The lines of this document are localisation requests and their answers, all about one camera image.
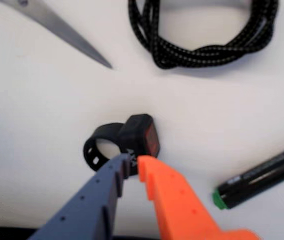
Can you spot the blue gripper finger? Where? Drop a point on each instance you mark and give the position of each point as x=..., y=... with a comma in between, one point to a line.
x=89, y=205

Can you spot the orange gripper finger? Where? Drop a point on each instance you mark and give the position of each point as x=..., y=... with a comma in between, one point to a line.
x=176, y=200

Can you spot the black bike light red lens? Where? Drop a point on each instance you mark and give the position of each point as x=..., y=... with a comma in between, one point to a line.
x=136, y=135

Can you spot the black marker green cap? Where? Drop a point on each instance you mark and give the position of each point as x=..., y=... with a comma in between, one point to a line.
x=256, y=177

